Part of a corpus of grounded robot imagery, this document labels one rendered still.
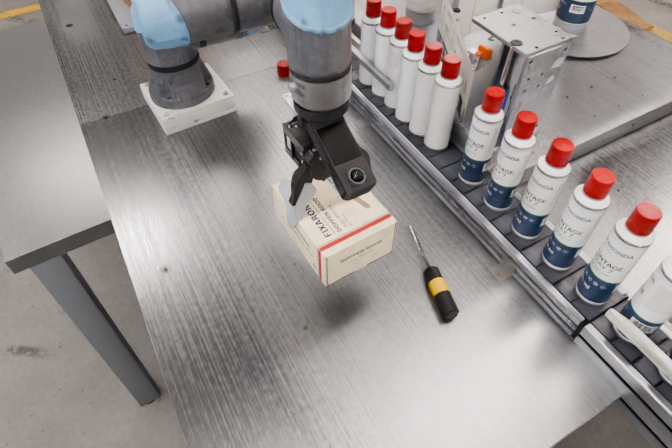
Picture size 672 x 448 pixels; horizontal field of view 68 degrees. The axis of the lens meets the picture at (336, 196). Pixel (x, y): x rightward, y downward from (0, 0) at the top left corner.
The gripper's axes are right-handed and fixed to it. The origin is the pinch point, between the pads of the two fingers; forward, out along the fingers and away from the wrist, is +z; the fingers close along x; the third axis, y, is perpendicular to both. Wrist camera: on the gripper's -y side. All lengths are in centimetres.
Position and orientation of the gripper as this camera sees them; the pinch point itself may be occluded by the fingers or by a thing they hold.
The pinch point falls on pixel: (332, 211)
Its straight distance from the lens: 76.0
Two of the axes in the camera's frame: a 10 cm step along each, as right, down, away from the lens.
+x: -8.5, 3.9, -3.5
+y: -5.3, -6.1, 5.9
